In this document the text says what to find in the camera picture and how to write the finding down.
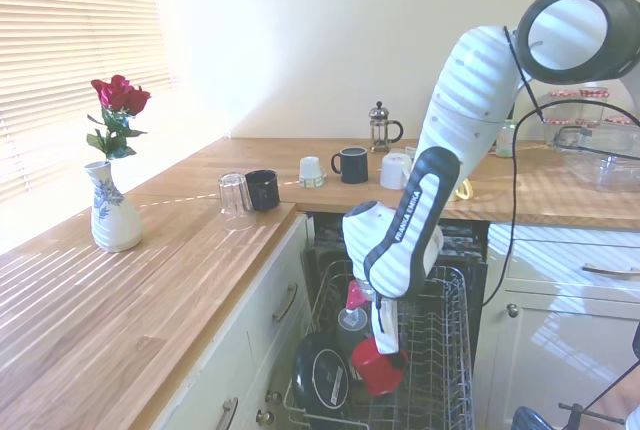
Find white wire dish rack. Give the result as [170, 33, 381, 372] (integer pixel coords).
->
[283, 259, 476, 430]

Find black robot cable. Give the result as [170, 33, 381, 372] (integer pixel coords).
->
[482, 24, 640, 307]

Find white window blinds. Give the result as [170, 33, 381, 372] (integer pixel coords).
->
[0, 0, 174, 251]

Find small white patterned cup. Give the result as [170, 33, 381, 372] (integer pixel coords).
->
[298, 155, 329, 190]

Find clear glass bowl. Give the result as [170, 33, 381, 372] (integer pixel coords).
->
[563, 147, 640, 194]

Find metal cabinet bar handle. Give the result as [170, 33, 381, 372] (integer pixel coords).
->
[219, 397, 240, 430]
[272, 283, 300, 324]

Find white blue-flowered vase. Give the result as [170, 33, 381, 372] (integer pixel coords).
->
[83, 160, 144, 253]

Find white mug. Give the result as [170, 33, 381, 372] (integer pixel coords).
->
[379, 152, 414, 191]

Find wide dark mug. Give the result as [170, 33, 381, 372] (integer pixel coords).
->
[243, 169, 281, 212]

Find glass jar gingham lid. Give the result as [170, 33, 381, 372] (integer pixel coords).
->
[544, 89, 581, 146]
[579, 86, 612, 122]

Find green glass jar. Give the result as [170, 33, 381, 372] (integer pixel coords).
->
[494, 119, 519, 158]

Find blue ribbed object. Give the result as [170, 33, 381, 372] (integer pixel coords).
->
[514, 405, 554, 430]

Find metal drawer cup handle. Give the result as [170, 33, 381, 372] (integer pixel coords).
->
[581, 263, 640, 278]

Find red mug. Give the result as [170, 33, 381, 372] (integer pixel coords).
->
[351, 338, 405, 397]

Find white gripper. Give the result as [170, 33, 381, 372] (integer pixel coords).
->
[369, 295, 409, 369]

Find clear glass tumbler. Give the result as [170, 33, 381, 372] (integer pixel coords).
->
[217, 172, 257, 232]

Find glass French press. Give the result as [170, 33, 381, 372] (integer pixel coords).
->
[368, 100, 404, 154]

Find black bowl in rack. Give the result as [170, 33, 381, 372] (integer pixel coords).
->
[291, 333, 357, 409]

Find grey mug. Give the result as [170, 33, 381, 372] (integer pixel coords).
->
[335, 305, 374, 352]

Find black dishwasher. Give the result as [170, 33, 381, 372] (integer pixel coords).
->
[302, 212, 491, 430]

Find navy mug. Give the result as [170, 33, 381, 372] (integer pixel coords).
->
[330, 146, 370, 185]

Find red roses with leaves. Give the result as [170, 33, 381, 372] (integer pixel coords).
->
[85, 74, 152, 161]

